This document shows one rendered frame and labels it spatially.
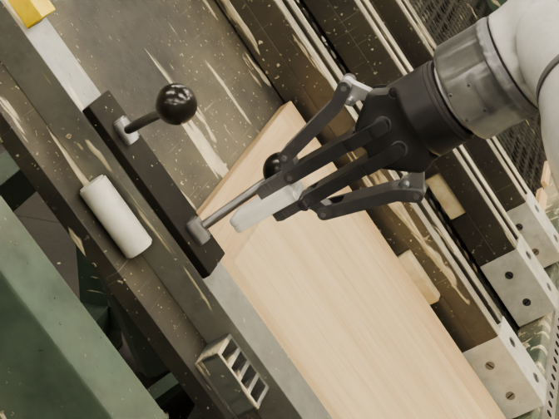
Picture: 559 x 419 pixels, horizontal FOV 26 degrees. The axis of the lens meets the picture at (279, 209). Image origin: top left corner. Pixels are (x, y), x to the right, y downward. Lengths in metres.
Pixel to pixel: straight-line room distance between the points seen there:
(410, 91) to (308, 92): 0.62
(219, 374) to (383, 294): 0.45
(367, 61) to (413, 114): 0.90
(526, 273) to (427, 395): 0.48
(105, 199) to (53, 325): 0.21
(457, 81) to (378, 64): 0.91
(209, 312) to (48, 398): 0.26
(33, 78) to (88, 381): 0.33
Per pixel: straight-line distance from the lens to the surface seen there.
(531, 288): 2.00
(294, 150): 1.06
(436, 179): 1.95
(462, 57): 0.99
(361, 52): 1.89
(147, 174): 1.17
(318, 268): 1.45
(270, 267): 1.36
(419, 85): 1.01
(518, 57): 0.96
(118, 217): 1.15
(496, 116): 0.99
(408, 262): 1.67
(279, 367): 1.23
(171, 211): 1.17
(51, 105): 1.17
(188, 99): 1.07
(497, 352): 1.74
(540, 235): 2.17
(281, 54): 1.62
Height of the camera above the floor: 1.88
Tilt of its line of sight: 24 degrees down
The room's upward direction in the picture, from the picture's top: straight up
